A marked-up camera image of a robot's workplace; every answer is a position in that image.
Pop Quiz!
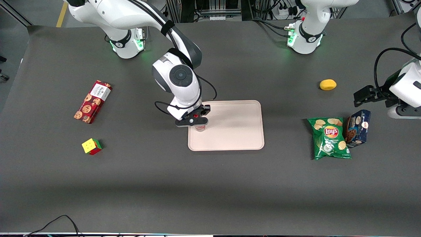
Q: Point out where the beige plastic tray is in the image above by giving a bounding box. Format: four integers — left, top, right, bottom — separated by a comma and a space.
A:
188, 100, 265, 151

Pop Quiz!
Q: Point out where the red cookie box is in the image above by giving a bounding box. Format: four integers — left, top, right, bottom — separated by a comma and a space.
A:
74, 80, 112, 124

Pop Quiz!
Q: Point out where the thin black cable loop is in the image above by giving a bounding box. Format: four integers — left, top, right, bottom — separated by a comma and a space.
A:
24, 215, 81, 237

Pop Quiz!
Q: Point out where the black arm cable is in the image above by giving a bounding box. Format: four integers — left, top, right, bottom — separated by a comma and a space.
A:
374, 22, 421, 96
130, 0, 217, 116

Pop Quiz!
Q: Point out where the colourful puzzle cube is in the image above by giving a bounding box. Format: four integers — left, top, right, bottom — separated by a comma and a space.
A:
82, 138, 103, 155

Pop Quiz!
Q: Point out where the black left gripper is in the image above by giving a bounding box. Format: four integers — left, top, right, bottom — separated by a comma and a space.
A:
354, 85, 400, 108

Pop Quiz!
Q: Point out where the aluminium equipment rack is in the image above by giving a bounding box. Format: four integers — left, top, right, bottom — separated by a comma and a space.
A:
166, 0, 254, 23

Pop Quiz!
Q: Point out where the dark blue cookie box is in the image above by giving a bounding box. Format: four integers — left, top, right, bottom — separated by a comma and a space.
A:
344, 109, 372, 148

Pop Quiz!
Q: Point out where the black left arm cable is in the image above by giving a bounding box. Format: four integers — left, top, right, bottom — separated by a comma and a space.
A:
374, 22, 421, 96

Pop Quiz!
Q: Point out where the green Lays chips bag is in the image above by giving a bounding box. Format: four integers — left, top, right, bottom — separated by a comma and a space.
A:
307, 117, 352, 160

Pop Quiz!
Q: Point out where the yellow lemon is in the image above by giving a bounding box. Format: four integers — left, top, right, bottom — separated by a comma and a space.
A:
319, 79, 337, 91

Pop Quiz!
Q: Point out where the gray wrist camera bar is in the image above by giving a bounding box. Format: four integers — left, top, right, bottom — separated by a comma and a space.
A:
175, 116, 209, 127

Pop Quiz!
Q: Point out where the white power strip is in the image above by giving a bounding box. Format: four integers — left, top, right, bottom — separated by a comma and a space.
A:
278, 5, 298, 17

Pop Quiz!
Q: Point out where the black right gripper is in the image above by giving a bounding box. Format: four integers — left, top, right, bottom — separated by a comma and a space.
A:
188, 105, 211, 119

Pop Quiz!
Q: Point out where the dark gray table mat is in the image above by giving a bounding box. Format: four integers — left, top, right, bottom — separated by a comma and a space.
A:
0, 20, 421, 236

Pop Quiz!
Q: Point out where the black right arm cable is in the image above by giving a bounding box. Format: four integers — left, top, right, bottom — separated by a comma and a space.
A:
130, 0, 217, 116

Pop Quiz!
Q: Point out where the black base cable bundle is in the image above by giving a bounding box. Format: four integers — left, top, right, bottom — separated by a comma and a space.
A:
252, 18, 295, 38

